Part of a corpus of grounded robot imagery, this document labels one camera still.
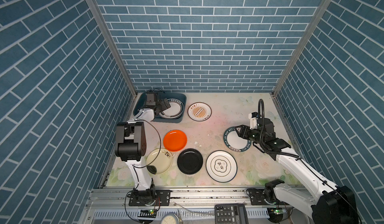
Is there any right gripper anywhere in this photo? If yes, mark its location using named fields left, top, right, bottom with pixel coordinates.
left=234, top=123, right=265, bottom=146

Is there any large white plate teal rim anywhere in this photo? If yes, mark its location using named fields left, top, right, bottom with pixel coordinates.
left=159, top=98, right=184, bottom=119

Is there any white plate teal lettered rim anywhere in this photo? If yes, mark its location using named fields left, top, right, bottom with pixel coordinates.
left=223, top=127, right=252, bottom=152

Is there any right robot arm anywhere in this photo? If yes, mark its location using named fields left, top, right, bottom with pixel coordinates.
left=235, top=116, right=362, bottom=224

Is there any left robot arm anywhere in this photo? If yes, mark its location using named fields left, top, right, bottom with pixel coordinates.
left=115, top=93, right=171, bottom=199

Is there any teal plastic bin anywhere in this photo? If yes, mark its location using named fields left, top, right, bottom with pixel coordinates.
left=132, top=92, right=187, bottom=124

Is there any white plate orange sunburst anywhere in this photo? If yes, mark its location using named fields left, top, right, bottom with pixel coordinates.
left=188, top=102, right=212, bottom=122

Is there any orange plastic plate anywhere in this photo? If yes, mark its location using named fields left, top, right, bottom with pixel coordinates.
left=163, top=130, right=188, bottom=152

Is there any cream plate with dark spot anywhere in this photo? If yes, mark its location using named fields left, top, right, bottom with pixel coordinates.
left=147, top=148, right=173, bottom=175

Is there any white plate cloud outline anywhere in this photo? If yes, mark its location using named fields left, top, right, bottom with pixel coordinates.
left=206, top=151, right=238, bottom=183

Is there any black round plate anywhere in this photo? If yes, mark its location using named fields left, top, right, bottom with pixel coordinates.
left=177, top=149, right=204, bottom=175

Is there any right green circuit board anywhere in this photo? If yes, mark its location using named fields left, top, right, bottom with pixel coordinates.
left=268, top=208, right=286, bottom=219

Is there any green circuit board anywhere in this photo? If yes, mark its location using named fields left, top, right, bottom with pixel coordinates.
left=138, top=210, right=157, bottom=219
left=268, top=208, right=286, bottom=219

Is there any black calculator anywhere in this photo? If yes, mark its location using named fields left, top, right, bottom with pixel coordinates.
left=215, top=204, right=249, bottom=224

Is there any left green circuit board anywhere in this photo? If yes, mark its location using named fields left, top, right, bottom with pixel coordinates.
left=138, top=210, right=157, bottom=219

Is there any round white clock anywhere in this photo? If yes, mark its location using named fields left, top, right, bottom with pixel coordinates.
left=160, top=213, right=183, bottom=224

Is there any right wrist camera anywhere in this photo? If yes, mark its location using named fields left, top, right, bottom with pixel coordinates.
left=249, top=112, right=260, bottom=130

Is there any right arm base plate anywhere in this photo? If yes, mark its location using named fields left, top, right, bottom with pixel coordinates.
left=246, top=188, right=286, bottom=206

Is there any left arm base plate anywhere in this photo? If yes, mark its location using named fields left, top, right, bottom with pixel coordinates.
left=129, top=189, right=171, bottom=207

